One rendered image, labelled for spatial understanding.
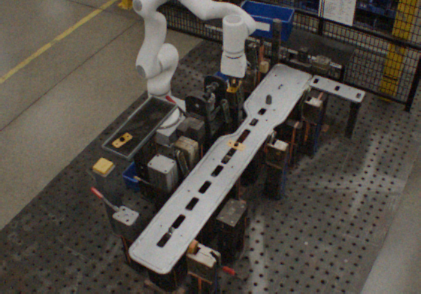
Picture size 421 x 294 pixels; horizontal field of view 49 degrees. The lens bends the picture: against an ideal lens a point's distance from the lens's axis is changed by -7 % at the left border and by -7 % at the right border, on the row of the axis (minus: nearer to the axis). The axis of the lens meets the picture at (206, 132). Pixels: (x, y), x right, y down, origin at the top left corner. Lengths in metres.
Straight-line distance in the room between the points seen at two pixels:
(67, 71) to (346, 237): 3.09
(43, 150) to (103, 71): 1.04
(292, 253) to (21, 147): 2.41
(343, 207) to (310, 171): 0.28
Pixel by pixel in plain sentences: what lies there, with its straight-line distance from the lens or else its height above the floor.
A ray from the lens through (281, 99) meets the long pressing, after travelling 2.45.
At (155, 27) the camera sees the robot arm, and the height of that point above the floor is 1.40.
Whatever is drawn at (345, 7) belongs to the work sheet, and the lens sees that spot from 2.78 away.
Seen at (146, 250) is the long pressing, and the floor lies 1.00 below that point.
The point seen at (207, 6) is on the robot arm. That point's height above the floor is 1.61.
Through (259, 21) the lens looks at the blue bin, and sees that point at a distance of 2.80.
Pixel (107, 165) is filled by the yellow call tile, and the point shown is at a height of 1.16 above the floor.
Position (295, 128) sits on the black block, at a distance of 2.32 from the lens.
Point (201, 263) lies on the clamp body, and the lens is 1.76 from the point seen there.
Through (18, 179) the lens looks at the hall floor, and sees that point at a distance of 3.69.
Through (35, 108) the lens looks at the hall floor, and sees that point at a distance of 4.23.
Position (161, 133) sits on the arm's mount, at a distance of 2.58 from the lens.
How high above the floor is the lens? 2.57
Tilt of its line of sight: 44 degrees down
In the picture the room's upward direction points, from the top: 2 degrees counter-clockwise
